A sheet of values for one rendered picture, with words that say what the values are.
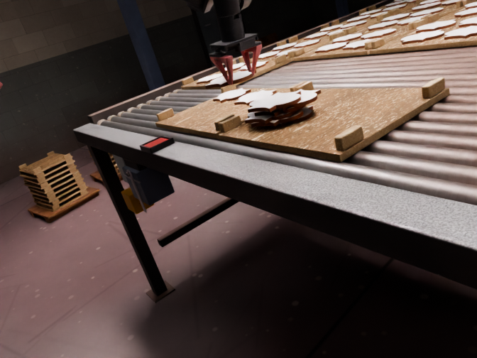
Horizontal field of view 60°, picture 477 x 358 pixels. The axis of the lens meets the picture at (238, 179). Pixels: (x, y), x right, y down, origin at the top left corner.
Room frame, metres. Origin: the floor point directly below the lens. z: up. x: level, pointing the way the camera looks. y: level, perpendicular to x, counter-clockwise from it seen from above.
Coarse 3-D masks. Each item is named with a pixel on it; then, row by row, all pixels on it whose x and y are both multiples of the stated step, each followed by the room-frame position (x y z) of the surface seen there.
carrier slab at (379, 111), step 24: (336, 96) 1.03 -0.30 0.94; (360, 96) 0.97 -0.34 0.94; (384, 96) 0.91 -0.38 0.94; (408, 96) 0.85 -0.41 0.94; (312, 120) 0.89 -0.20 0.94; (336, 120) 0.84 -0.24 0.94; (360, 120) 0.80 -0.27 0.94; (384, 120) 0.76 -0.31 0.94; (264, 144) 0.85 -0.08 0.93; (288, 144) 0.79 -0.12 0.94; (312, 144) 0.75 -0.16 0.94; (360, 144) 0.69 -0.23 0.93
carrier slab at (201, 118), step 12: (192, 108) 1.43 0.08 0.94; (204, 108) 1.37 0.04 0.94; (216, 108) 1.32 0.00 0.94; (228, 108) 1.27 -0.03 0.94; (240, 108) 1.22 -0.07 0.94; (168, 120) 1.36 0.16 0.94; (180, 120) 1.30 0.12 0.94; (192, 120) 1.25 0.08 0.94; (204, 120) 1.21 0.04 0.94; (216, 120) 1.16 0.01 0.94; (192, 132) 1.15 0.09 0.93; (204, 132) 1.08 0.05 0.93; (216, 132) 1.04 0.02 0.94
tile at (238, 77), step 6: (240, 72) 1.10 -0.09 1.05; (246, 72) 1.06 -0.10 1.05; (216, 78) 1.13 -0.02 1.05; (222, 78) 1.10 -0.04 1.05; (234, 78) 1.03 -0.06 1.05; (240, 78) 1.01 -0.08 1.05; (246, 78) 1.02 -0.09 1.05; (210, 84) 1.07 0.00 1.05; (216, 84) 1.04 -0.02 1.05; (222, 84) 1.02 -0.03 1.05; (228, 84) 1.03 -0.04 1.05
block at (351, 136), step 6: (354, 126) 0.70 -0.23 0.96; (360, 126) 0.69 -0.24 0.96; (342, 132) 0.69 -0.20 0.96; (348, 132) 0.68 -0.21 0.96; (354, 132) 0.68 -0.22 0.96; (360, 132) 0.69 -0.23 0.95; (336, 138) 0.67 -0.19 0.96; (342, 138) 0.67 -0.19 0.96; (348, 138) 0.67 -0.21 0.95; (354, 138) 0.68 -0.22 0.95; (360, 138) 0.69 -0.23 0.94; (336, 144) 0.68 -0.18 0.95; (342, 144) 0.67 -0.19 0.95; (348, 144) 0.67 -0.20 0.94; (342, 150) 0.67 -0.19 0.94
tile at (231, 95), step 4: (224, 92) 1.48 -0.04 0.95; (228, 92) 1.46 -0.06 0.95; (232, 92) 1.44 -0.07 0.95; (236, 92) 1.42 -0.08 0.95; (240, 92) 1.40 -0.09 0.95; (244, 92) 1.38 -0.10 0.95; (220, 96) 1.44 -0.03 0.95; (224, 96) 1.42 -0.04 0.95; (228, 96) 1.40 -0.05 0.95; (232, 96) 1.38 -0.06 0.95; (236, 96) 1.36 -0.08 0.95; (240, 96) 1.36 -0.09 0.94; (216, 100) 1.42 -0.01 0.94; (220, 100) 1.37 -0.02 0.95; (224, 100) 1.38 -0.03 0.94; (228, 100) 1.37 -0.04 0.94; (232, 100) 1.36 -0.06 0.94
